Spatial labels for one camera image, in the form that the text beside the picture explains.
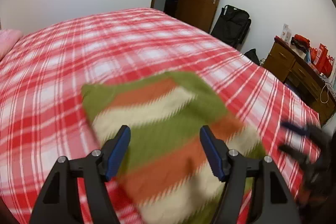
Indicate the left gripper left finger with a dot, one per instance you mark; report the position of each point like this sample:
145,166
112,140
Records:
59,201

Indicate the green knit sweater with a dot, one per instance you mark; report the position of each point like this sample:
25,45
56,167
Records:
165,171

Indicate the red plaid bed cover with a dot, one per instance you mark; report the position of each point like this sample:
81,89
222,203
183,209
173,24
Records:
42,76

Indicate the brown wooden dresser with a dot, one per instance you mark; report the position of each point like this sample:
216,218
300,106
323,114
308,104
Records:
293,71

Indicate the red gift bag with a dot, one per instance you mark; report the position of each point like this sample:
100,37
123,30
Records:
323,62

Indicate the red folded cloth pile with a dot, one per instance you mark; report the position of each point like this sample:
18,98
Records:
300,42

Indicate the black bag on floor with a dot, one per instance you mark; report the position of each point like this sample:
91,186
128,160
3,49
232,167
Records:
251,54

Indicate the white card box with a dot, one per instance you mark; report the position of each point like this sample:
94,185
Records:
286,34

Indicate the pink pillow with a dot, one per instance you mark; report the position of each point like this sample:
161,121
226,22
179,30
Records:
8,38

